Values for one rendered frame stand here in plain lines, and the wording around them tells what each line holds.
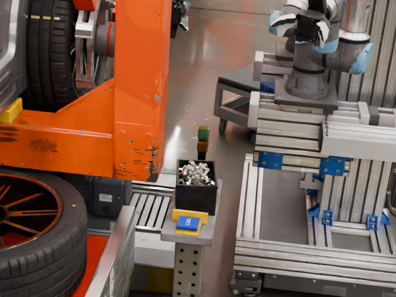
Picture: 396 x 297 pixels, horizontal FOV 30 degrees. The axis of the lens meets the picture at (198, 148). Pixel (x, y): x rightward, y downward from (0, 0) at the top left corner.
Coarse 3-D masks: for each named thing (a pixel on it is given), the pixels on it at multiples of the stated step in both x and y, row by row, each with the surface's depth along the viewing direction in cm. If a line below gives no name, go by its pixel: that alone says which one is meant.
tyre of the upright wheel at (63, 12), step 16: (32, 0) 266; (48, 0) 265; (64, 0) 265; (32, 16) 265; (48, 16) 264; (64, 16) 264; (32, 32) 265; (48, 32) 265; (64, 32) 265; (32, 48) 266; (48, 48) 266; (64, 48) 266; (32, 64) 269; (48, 64) 268; (64, 64) 268; (32, 80) 273; (48, 80) 272; (64, 80) 272; (96, 80) 320; (32, 96) 280; (48, 96) 278; (64, 96) 277
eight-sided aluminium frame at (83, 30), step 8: (96, 8) 271; (112, 8) 318; (80, 16) 269; (96, 16) 272; (112, 16) 319; (80, 24) 268; (88, 24) 268; (80, 32) 268; (88, 32) 268; (80, 40) 269; (88, 40) 269; (80, 48) 271; (88, 48) 270; (80, 56) 272; (88, 56) 271; (80, 64) 273; (88, 64) 273; (104, 64) 318; (112, 64) 318; (80, 72) 275; (88, 72) 274; (104, 72) 317; (112, 72) 317; (80, 80) 276; (88, 80) 275; (104, 80) 317; (80, 88) 278; (88, 88) 277; (80, 96) 285
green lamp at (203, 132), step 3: (201, 126) 271; (204, 126) 271; (201, 129) 269; (204, 129) 269; (207, 129) 269; (198, 132) 269; (201, 132) 269; (204, 132) 268; (207, 132) 268; (198, 135) 269; (201, 135) 269; (204, 135) 269; (207, 135) 269; (198, 138) 270; (201, 138) 270; (204, 138) 270; (207, 138) 270
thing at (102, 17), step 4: (104, 0) 287; (100, 4) 288; (104, 4) 288; (100, 8) 289; (104, 8) 288; (100, 12) 289; (104, 12) 289; (100, 16) 290; (104, 16) 290; (100, 20) 291; (104, 20) 290; (96, 24) 292; (104, 24) 291
